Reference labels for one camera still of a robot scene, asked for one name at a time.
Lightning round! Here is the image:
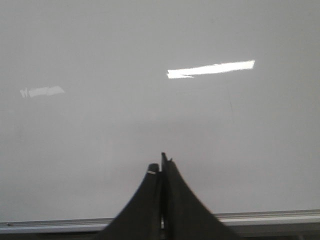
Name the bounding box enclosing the white whiteboard with aluminium frame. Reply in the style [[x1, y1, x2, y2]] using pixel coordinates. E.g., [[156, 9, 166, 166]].
[[0, 0, 320, 233]]

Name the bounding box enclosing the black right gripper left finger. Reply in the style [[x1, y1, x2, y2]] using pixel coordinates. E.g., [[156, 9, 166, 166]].
[[97, 163, 162, 240]]

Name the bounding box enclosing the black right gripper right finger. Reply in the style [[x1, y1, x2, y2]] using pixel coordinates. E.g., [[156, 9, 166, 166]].
[[161, 152, 241, 240]]

